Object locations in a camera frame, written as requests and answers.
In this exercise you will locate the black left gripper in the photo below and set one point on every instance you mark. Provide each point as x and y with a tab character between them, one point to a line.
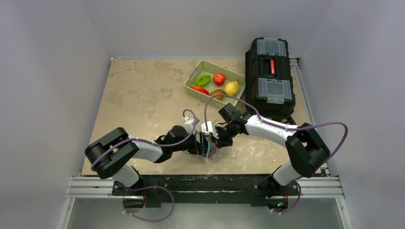
198	148

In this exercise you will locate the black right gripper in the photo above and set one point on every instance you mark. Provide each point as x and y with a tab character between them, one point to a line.
218	139

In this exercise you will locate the clear zip bag blue seal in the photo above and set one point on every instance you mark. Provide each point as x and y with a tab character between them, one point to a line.
210	145

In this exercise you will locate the yellow fake lemon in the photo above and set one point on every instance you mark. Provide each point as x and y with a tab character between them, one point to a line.
231	88

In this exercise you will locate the brown fake potato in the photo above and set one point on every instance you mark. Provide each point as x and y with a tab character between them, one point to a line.
218	94

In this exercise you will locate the red orange fake tomato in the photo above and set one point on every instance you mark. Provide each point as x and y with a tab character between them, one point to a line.
200	89

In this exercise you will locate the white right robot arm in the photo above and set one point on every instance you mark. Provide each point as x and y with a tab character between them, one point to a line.
306	149

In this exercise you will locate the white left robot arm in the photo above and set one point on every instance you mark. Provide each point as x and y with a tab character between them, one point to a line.
109	155

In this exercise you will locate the black toolbox clear lids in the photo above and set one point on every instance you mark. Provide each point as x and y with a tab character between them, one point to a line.
268	79

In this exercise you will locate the green perforated plastic basket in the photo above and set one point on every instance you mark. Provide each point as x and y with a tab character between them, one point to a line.
204	68

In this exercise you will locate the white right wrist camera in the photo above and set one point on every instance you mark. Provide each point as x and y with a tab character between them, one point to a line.
209	129

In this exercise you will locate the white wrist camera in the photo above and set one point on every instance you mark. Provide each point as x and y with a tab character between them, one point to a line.
209	129
190	123

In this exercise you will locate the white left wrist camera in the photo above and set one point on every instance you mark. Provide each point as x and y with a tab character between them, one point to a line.
190	123

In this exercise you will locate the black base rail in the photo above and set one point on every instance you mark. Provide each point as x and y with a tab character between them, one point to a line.
253	189

